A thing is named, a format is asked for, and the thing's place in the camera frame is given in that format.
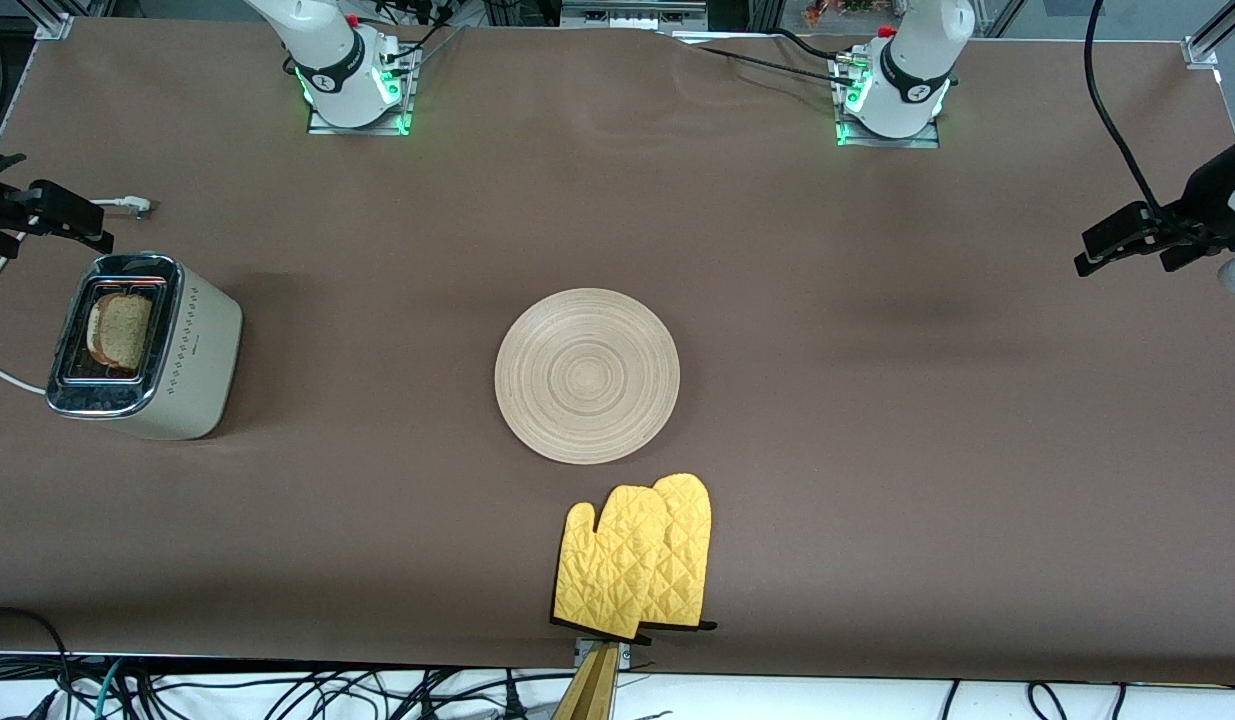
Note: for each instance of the small metal bracket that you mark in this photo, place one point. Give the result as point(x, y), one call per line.
point(580, 652)

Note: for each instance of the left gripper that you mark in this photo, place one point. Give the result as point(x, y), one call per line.
point(1205, 192)

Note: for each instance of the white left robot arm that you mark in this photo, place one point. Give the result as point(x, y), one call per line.
point(907, 90)

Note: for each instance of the yellow quilted oven mitt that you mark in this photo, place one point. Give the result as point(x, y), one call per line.
point(689, 550)
point(607, 570)

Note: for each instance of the wooden stick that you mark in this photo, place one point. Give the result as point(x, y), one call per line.
point(592, 695)

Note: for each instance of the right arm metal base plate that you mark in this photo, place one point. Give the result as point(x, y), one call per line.
point(322, 128)

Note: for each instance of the cream and chrome toaster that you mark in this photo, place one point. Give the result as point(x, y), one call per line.
point(202, 380)

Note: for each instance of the round wooden plate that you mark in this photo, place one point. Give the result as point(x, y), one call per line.
point(587, 375)

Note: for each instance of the orange plastic item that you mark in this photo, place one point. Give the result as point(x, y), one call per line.
point(817, 12)

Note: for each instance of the grey power strip box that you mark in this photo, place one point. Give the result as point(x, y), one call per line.
point(632, 15)

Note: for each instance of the aluminium frame profile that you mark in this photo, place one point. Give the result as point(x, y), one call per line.
point(1202, 50)
point(52, 25)

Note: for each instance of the brown table cover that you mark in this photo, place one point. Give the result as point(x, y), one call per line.
point(577, 200)

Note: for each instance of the brown bread slice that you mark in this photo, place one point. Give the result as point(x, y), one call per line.
point(125, 330)

